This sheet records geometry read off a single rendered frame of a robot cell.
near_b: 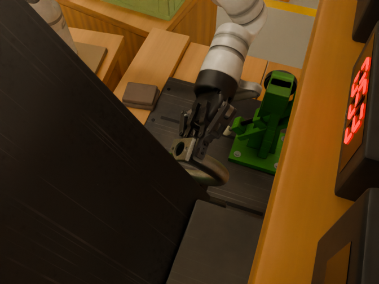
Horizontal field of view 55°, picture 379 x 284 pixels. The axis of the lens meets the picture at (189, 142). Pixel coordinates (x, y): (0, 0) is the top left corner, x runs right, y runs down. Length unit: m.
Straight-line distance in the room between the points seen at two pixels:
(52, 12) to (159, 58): 0.34
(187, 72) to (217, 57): 0.56
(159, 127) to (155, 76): 0.20
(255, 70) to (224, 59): 0.59
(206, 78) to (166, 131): 0.43
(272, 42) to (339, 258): 2.54
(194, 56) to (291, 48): 1.49
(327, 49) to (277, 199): 0.15
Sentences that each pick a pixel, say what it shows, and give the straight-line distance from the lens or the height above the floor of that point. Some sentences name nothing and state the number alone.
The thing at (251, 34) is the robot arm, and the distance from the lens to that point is 0.72.
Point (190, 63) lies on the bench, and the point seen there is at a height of 0.88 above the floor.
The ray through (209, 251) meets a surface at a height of 1.24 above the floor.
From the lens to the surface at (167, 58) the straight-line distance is 1.23.
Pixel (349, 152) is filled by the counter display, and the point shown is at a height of 1.57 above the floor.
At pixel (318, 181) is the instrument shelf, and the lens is 0.25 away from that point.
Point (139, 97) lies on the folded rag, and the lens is 1.08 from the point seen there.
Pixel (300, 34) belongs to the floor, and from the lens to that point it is 2.81.
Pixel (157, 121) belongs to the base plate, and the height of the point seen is 0.90.
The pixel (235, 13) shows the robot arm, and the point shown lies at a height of 1.31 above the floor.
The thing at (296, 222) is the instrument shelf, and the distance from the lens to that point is 0.24.
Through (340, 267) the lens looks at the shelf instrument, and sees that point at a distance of 0.18.
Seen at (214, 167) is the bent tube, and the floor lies 1.20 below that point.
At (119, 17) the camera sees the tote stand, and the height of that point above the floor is 0.79.
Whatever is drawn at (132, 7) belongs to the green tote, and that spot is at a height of 0.81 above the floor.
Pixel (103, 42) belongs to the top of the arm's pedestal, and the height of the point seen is 0.85.
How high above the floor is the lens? 1.75
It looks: 57 degrees down
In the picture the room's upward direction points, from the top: straight up
